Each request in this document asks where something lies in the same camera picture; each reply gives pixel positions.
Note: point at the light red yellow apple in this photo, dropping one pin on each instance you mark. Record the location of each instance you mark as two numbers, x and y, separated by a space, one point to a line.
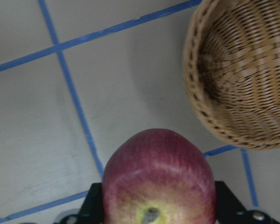
158 177

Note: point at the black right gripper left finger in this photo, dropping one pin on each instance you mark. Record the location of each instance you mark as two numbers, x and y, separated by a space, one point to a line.
91 211

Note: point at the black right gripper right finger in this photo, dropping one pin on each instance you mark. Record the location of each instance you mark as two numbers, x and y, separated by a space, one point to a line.
229 209

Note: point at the woven wicker basket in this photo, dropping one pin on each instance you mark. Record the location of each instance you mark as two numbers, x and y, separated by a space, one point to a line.
231 66

